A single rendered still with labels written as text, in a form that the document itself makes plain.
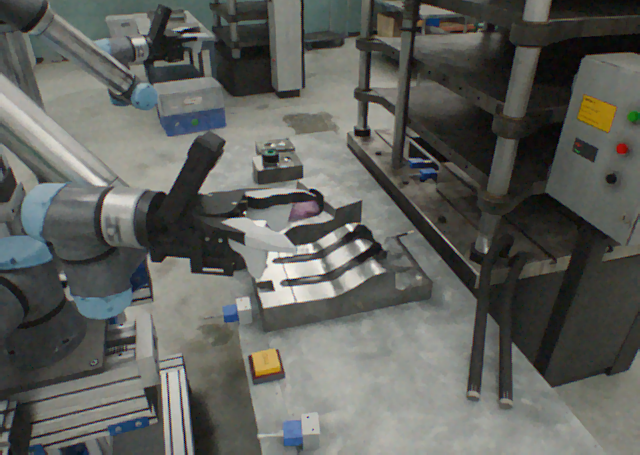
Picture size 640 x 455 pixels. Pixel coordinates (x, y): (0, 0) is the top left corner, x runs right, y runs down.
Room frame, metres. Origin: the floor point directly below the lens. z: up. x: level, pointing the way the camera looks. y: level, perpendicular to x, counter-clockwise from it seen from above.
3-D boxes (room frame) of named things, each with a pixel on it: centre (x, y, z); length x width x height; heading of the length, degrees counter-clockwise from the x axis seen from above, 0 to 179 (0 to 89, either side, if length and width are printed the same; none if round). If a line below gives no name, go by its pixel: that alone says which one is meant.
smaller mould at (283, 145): (2.09, 0.22, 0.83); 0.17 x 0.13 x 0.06; 106
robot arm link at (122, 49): (1.42, 0.61, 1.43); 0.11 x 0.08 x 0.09; 134
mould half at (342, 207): (1.44, 0.13, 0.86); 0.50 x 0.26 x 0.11; 123
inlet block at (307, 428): (0.61, 0.07, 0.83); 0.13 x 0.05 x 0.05; 95
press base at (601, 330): (1.93, -0.73, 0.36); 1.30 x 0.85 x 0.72; 16
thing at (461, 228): (1.94, -0.73, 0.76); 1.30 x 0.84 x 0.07; 16
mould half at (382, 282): (1.12, -0.05, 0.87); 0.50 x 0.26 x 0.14; 106
